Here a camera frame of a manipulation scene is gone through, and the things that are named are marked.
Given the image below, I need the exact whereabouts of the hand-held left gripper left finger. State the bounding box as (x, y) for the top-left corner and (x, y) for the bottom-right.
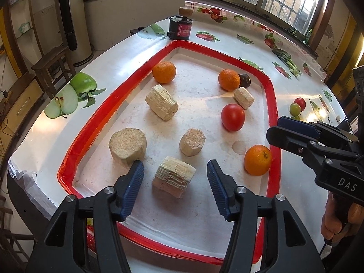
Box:
(33, 159), (145, 273)

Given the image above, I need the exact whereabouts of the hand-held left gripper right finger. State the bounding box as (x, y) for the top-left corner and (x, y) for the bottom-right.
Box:
(206, 159), (326, 273)

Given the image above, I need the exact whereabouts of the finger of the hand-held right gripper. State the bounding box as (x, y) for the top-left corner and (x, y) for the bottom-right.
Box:
(266, 126), (361, 174)
(277, 116), (356, 149)

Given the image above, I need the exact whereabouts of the orange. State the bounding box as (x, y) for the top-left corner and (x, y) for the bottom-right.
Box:
(218, 69), (241, 91)
(152, 61), (177, 84)
(244, 145), (273, 176)

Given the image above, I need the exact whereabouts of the peeled sugarcane piece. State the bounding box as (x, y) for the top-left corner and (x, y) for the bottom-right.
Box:
(145, 84), (179, 121)
(152, 156), (196, 199)
(108, 128), (147, 168)
(179, 128), (206, 157)
(234, 87), (255, 110)

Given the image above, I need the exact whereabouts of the red rimmed tray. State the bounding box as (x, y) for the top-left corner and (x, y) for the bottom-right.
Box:
(57, 40), (282, 266)

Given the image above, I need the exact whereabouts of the red tomato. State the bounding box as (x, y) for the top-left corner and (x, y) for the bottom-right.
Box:
(221, 104), (245, 132)

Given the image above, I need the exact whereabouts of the dark purple plum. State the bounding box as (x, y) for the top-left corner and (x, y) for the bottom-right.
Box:
(238, 73), (252, 88)

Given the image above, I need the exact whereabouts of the person's right hand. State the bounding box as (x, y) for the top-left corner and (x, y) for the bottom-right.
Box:
(321, 193), (364, 241)

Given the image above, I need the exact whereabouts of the green leafy vegetable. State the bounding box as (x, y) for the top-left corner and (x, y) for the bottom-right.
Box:
(271, 48), (302, 76)

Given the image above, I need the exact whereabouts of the fruit printed tablecloth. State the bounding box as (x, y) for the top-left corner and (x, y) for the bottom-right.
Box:
(7, 1), (356, 273)

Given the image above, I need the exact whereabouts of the wooden cabinet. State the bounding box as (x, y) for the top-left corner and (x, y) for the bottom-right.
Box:
(0, 72), (44, 160)

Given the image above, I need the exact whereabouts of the wooden stool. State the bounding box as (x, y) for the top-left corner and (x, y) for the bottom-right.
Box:
(31, 45), (76, 100)

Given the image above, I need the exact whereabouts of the black jar with red label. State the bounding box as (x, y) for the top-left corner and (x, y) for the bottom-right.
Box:
(168, 15), (193, 41)

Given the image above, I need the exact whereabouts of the tower air conditioner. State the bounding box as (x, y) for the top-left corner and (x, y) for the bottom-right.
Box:
(55, 0), (93, 67)

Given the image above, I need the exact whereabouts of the wall shelf unit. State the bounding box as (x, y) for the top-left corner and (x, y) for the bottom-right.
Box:
(8, 0), (59, 60)

